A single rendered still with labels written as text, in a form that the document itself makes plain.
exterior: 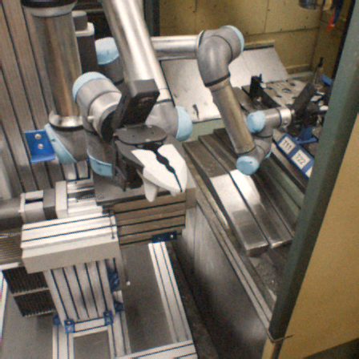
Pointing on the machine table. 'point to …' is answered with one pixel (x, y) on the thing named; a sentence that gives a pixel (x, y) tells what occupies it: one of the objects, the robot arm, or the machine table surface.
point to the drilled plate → (282, 94)
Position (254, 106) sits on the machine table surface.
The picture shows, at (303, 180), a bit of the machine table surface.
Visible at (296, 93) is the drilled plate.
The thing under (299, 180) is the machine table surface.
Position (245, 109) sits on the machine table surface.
